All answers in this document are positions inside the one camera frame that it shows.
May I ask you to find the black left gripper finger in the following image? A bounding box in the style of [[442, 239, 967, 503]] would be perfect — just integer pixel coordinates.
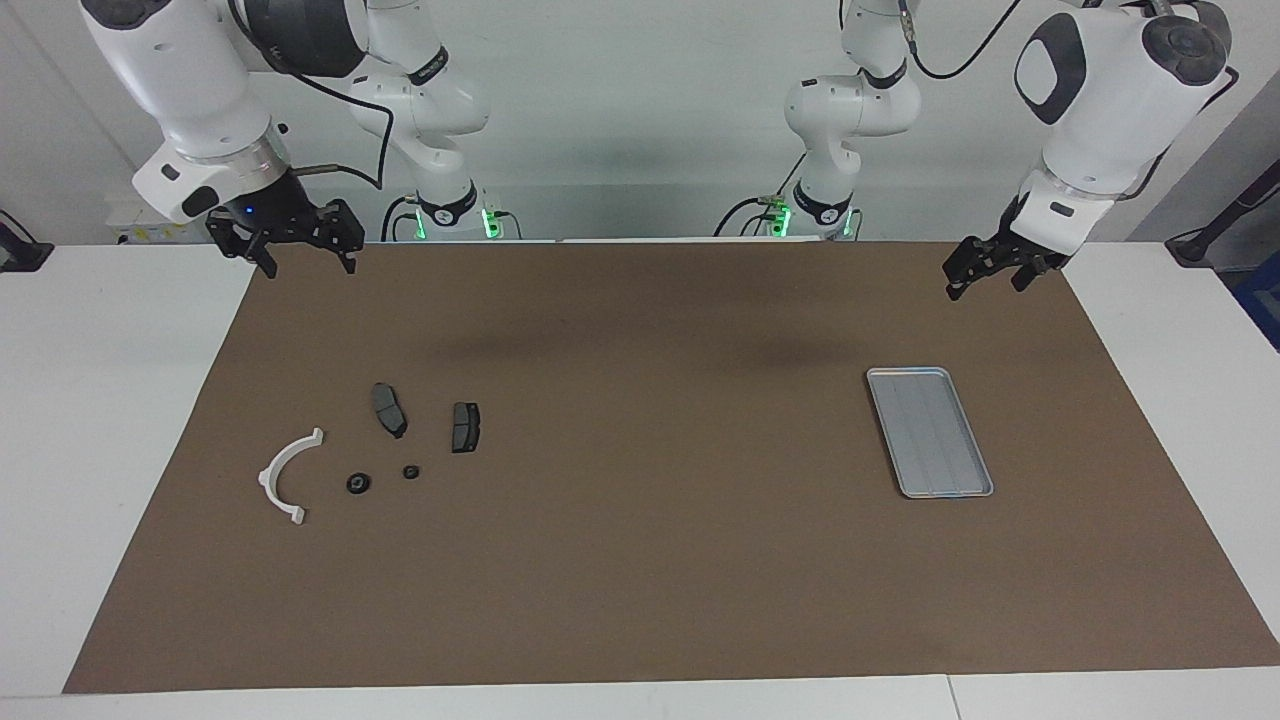
[[1010, 254, 1064, 294], [943, 236, 1002, 302]]

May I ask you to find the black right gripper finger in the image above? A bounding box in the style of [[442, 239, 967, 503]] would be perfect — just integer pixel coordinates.
[[316, 197, 365, 275], [206, 211, 280, 280]]

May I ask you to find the silver metal tray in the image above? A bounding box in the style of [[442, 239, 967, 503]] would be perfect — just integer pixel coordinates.
[[866, 366, 995, 499]]

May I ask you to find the black stand foot with pole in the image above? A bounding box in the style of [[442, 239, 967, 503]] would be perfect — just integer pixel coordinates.
[[1165, 160, 1280, 266]]

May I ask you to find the curved dark grey brake pad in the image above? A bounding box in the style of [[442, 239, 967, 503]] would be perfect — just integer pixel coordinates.
[[372, 383, 408, 440]]

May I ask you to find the blue crate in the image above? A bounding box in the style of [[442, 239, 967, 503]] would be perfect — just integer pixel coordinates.
[[1228, 250, 1280, 351]]

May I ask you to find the brown table mat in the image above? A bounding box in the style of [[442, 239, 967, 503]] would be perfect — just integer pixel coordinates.
[[62, 240, 1280, 694]]

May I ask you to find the black right base cable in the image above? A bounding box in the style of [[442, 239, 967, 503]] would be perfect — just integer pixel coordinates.
[[381, 195, 421, 242]]

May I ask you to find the black base cable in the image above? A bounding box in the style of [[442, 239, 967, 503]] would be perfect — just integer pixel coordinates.
[[713, 150, 806, 238], [381, 195, 421, 242]]

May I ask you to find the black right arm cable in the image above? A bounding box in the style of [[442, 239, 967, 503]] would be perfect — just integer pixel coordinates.
[[228, 0, 393, 193]]

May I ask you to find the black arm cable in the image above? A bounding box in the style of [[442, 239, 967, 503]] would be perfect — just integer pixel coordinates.
[[895, 0, 1241, 201], [228, 0, 393, 193]]

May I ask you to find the white wall power box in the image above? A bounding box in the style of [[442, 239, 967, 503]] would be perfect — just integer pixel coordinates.
[[107, 195, 217, 245]]

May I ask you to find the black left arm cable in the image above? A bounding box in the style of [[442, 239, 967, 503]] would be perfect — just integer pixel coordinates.
[[895, 0, 1241, 201]]

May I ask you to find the black left base cable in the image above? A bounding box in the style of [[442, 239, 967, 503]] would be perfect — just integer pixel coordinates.
[[713, 150, 806, 238]]

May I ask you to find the white curved plastic bracket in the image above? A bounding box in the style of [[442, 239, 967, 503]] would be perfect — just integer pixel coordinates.
[[258, 427, 326, 526]]

